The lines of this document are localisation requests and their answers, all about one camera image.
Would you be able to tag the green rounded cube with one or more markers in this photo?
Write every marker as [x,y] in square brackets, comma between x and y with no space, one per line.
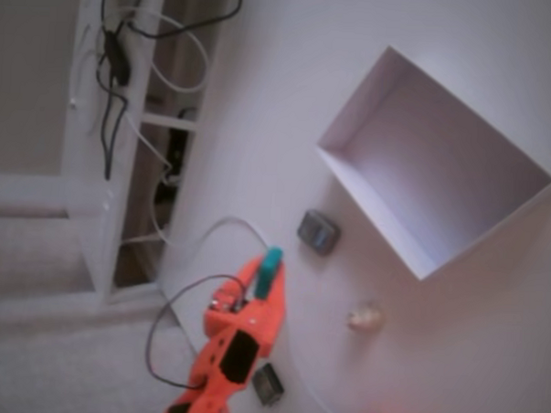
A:
[269,270]

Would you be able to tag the small black square case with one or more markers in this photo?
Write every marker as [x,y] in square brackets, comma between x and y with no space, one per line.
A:
[267,384]

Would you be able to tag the orange gripper black servo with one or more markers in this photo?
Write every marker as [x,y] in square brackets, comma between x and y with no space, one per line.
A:
[262,315]

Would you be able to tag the grey metal tin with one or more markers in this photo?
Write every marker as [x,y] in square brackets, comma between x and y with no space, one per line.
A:
[317,232]

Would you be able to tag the small white bear figurine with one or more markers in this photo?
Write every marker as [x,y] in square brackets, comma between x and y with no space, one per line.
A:
[364,317]

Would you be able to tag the white cardboard box bin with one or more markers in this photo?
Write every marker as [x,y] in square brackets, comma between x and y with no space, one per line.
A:
[441,177]

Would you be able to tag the white shelf frame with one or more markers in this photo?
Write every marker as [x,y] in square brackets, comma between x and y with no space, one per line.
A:
[85,116]

